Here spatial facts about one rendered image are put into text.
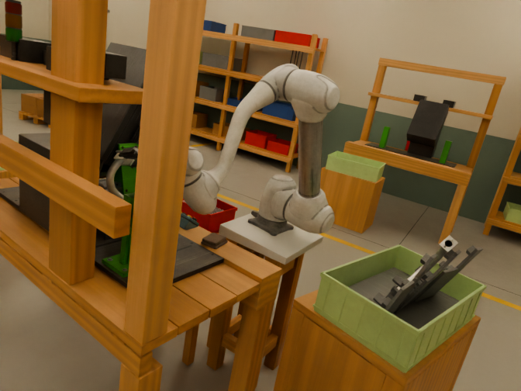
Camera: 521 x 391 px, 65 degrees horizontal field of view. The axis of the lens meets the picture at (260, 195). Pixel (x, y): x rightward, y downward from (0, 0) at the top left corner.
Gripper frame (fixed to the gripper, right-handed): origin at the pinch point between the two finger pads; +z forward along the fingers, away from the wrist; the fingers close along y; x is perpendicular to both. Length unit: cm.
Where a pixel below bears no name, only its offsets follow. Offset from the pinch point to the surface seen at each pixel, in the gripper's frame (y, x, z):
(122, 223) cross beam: 15, 35, -49
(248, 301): -57, 24, -43
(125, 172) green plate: -6.3, 1.9, 4.4
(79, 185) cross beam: 23.3, 29.6, -32.8
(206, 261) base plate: -40, 19, -28
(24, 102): -111, -220, 620
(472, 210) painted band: -481, -324, -30
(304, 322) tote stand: -74, 21, -60
